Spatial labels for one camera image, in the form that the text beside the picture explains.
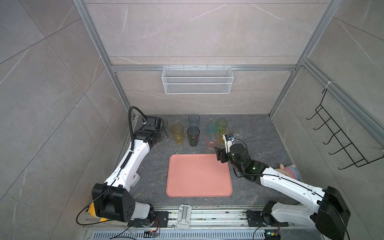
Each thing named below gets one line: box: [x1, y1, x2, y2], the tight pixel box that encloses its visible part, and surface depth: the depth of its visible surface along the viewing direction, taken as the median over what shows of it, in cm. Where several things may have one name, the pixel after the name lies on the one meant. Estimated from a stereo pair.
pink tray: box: [166, 153, 233, 198], surface depth 87 cm
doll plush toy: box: [274, 163, 301, 180], surface depth 86 cm
